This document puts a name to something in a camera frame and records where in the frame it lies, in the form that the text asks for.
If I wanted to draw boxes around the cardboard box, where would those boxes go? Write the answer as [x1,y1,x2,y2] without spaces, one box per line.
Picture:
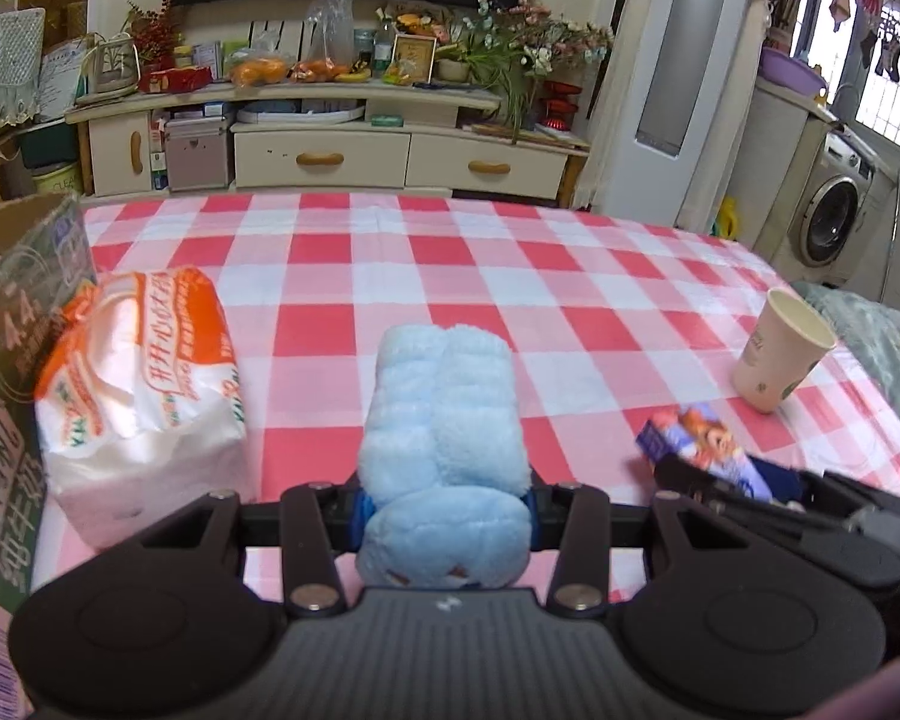
[0,193,95,611]

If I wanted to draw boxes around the purple basin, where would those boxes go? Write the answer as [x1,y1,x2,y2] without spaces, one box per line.
[759,47,827,98]

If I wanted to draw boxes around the cream TV cabinet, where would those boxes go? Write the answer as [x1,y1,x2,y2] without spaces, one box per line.
[64,82,589,208]

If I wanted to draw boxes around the red vase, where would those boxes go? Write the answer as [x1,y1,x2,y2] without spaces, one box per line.
[541,80,582,132]

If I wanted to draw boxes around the washing machine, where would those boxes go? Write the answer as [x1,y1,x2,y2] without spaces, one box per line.
[788,127,878,286]

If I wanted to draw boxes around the potted flower plant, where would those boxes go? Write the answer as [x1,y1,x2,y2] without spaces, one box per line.
[457,0,614,138]

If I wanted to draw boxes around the light blue plush bunny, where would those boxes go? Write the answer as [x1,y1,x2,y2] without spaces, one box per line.
[356,325,532,590]

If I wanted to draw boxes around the orange white tissue pack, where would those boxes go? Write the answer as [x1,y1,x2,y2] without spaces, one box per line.
[35,266,256,550]

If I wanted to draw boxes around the pink storage box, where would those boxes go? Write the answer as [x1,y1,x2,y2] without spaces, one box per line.
[165,117,232,192]

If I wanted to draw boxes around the paper cup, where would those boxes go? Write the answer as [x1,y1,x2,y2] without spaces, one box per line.
[730,288,837,413]

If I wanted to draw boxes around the bag of oranges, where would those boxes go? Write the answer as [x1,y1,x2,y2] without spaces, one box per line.
[230,55,289,88]

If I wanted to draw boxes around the red checkered tablecloth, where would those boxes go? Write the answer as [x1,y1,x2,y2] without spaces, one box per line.
[28,190,900,605]

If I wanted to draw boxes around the small purple picture box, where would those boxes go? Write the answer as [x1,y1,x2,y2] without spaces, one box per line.
[635,405,772,500]

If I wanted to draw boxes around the green trash bin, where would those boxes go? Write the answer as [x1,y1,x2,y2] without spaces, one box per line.
[32,163,84,195]

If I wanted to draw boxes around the white standing air conditioner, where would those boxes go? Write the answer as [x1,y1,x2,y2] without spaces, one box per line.
[572,0,770,232]

